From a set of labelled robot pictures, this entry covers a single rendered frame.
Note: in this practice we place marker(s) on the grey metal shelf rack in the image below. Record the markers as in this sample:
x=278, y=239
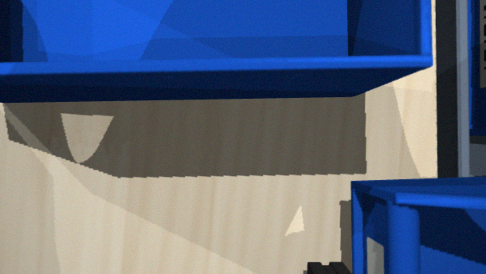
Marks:
x=458, y=153

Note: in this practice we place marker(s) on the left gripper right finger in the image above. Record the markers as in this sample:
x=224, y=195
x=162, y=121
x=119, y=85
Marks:
x=338, y=268

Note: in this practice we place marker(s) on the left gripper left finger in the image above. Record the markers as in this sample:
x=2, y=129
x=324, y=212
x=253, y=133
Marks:
x=317, y=268

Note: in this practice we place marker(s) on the blue open-front bin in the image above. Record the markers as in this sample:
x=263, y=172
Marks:
x=263, y=48
x=386, y=227
x=477, y=66

